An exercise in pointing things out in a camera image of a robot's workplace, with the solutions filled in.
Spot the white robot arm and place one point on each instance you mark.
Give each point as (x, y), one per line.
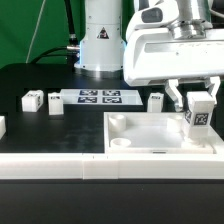
(103, 46)

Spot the white square tabletop part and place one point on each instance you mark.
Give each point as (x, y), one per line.
(154, 133)

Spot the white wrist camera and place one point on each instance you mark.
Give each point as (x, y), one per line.
(157, 16)

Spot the white front fence rail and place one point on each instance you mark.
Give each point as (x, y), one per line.
(110, 166)

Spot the white marker base plate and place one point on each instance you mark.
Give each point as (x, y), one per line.
(101, 97)

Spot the white left fence piece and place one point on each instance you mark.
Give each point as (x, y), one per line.
(2, 126)

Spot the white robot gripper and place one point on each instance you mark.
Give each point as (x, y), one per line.
(153, 56)

